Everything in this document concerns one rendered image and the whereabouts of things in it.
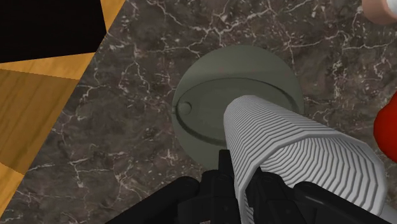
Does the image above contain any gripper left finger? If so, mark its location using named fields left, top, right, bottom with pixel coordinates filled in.
left=105, top=149, right=242, bottom=224

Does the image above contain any red round object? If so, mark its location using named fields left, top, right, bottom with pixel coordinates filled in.
left=373, top=92, right=397, bottom=164

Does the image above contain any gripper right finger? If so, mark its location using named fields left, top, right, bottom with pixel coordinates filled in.
left=245, top=167, right=392, bottom=224

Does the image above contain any pink round object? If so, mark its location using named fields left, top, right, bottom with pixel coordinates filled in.
left=362, top=0, right=397, bottom=25

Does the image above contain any grey-green round plate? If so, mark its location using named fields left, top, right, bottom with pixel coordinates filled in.
left=171, top=45, right=305, bottom=171

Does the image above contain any white ribbed cylinder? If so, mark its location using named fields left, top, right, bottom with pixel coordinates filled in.
left=223, top=94, right=397, bottom=224

